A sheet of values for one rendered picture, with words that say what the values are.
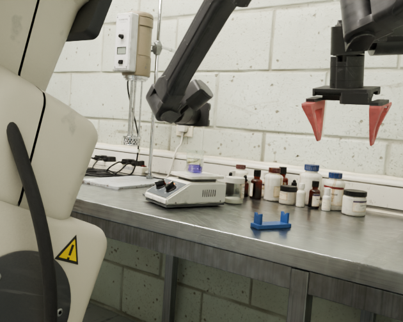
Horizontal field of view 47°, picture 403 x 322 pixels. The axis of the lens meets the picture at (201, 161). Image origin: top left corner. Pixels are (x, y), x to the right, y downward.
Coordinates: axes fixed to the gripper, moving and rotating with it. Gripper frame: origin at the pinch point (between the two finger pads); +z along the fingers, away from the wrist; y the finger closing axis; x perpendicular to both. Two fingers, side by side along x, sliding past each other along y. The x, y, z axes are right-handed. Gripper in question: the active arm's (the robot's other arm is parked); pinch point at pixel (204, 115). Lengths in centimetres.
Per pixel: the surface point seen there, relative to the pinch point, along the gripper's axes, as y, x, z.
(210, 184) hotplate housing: -5.3, 19.5, -4.3
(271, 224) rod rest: -27.8, 25.2, -20.1
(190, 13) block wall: 31, -43, 49
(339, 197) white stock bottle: -38.0, 22.1, 20.1
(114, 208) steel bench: 13.7, 26.5, -23.9
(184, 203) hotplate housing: -0.6, 24.8, -11.1
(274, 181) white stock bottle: -17.3, 19.6, 21.1
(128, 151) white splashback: 57, 17, 50
